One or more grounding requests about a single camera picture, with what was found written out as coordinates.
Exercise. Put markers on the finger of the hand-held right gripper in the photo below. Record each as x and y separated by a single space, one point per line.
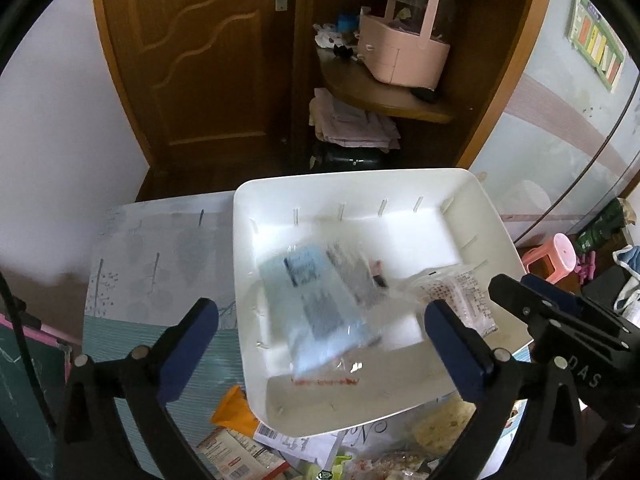
550 291
520 300

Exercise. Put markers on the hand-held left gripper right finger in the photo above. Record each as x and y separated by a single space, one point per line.
452 355

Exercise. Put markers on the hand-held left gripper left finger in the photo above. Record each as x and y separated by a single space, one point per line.
192 345

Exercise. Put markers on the clear cracker packet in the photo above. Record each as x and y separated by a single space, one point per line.
460 295

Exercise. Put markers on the orange and white snack packet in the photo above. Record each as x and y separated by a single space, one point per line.
232 405

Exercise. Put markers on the red and white snack packet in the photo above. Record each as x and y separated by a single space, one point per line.
230 455

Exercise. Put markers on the granola snack packet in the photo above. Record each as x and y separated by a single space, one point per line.
395 467

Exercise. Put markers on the blue snack packet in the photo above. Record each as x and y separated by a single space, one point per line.
320 325

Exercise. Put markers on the clear packet with dark print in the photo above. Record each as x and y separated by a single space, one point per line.
350 270

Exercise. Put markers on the white plastic tray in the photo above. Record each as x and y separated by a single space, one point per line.
350 230

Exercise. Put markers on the pink plastic stool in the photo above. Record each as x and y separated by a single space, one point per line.
552 255

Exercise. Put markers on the pink toy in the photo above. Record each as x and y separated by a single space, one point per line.
585 265

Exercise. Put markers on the white bag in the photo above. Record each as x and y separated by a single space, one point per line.
627 295

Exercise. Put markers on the green bag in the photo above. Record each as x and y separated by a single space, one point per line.
597 227

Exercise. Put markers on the leaf print tablecloth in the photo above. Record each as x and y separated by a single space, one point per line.
150 270

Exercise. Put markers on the blue and white cloth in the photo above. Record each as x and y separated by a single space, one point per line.
631 260

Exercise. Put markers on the pink framed chalkboard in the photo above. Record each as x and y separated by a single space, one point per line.
30 395

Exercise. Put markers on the dark bag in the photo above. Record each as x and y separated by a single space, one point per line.
345 157

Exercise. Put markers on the folded pale cloths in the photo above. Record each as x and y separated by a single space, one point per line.
350 122

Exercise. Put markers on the wooden corner shelf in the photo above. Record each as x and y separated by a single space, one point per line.
360 90

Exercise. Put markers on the pink storage basket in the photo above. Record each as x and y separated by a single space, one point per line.
400 55

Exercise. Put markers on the wooden door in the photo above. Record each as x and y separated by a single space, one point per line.
200 60

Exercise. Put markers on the blue small container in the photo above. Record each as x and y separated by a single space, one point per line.
346 22

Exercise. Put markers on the pile of small items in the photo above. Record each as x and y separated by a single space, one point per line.
327 35

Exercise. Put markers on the wall poster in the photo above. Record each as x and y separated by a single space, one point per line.
597 45

